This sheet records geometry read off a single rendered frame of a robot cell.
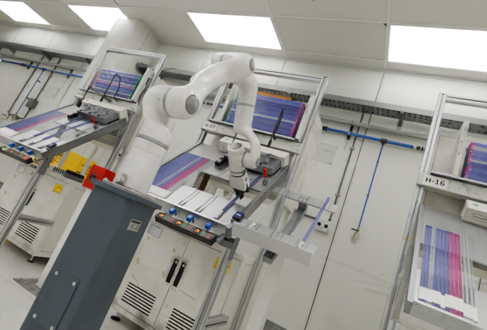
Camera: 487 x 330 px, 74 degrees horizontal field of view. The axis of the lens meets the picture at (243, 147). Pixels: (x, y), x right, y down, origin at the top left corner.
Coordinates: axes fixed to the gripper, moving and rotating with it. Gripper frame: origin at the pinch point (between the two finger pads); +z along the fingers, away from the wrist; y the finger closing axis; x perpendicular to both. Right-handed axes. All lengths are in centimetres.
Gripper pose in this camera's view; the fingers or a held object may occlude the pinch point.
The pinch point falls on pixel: (239, 194)
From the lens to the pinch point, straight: 176.9
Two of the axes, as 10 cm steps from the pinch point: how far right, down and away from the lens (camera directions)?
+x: -4.9, 5.0, -7.1
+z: 0.6, 8.3, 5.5
